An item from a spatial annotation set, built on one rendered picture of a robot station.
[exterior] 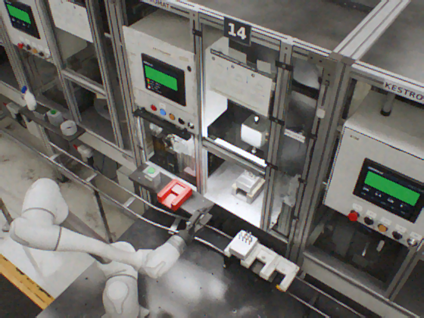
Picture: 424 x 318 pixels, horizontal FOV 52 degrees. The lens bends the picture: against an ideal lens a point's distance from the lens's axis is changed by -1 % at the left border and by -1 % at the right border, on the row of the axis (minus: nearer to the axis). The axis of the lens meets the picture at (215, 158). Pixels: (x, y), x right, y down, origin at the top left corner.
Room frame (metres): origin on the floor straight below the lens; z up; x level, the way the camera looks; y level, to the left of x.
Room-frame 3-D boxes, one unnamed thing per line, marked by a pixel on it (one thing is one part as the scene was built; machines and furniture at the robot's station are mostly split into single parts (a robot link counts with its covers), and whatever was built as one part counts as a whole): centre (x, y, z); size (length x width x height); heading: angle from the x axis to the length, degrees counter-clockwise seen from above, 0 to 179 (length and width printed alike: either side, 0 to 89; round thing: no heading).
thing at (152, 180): (1.69, 0.36, 0.97); 0.08 x 0.08 x 0.12; 54
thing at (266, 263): (1.21, -0.24, 0.84); 0.36 x 0.14 x 0.10; 54
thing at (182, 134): (1.71, 0.27, 1.37); 0.36 x 0.04 x 0.04; 54
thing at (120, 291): (1.01, 0.46, 0.85); 0.18 x 0.16 x 0.22; 7
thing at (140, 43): (1.82, 0.19, 1.60); 0.42 x 0.29 x 0.46; 54
